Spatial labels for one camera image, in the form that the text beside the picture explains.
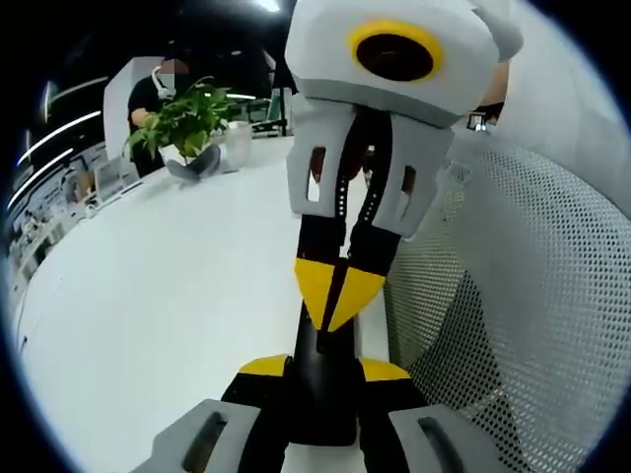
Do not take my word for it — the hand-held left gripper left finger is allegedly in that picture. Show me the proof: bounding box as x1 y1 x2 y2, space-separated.
147 353 297 473

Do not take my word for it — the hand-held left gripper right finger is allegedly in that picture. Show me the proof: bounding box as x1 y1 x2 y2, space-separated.
355 355 499 473

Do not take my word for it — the black remote control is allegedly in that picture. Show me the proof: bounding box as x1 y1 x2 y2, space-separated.
284 298 365 447

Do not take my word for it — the black wristwatch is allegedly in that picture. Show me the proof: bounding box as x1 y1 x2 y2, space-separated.
465 98 507 134

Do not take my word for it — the clear plastic container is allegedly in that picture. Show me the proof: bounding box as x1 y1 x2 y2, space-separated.
224 120 253 172

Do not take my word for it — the green potted plant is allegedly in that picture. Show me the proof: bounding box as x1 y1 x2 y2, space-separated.
122 76 238 164

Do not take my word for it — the grey mesh bag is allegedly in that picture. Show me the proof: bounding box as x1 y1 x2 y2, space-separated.
384 125 631 473

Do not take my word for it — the dark headset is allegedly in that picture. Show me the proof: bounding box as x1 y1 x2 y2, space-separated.
165 146 223 181

